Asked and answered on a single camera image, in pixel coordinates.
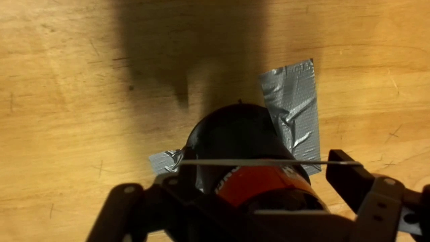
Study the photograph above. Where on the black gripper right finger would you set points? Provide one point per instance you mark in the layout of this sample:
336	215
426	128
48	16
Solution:
380	210

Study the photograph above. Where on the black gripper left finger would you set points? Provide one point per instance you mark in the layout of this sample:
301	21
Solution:
129	210

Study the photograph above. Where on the thin tan elastic band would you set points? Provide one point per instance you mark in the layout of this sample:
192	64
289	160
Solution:
269	161

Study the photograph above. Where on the black bottle orange label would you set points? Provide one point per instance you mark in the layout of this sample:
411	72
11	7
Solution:
237	134

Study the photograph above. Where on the large gray duct tape strip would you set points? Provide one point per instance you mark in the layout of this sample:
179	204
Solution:
293	98

